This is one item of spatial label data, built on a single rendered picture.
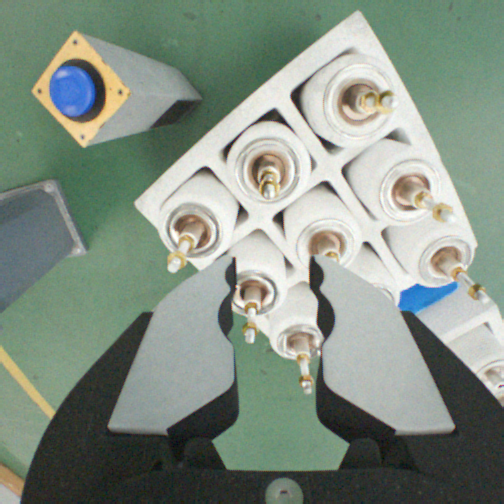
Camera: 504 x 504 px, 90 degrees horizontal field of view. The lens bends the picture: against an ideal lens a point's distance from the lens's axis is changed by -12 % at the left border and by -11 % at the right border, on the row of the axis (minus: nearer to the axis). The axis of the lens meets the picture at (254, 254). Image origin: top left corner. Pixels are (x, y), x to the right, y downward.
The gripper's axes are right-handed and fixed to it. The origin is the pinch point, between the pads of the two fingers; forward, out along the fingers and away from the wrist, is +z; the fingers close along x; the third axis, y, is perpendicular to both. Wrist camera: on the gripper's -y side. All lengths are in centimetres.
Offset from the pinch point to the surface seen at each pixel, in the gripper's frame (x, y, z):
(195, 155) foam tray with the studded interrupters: -9.7, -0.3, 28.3
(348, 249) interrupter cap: 10.0, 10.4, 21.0
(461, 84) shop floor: 37, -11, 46
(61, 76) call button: -16.7, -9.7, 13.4
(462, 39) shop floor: 36, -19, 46
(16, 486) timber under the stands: -162, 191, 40
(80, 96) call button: -15.3, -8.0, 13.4
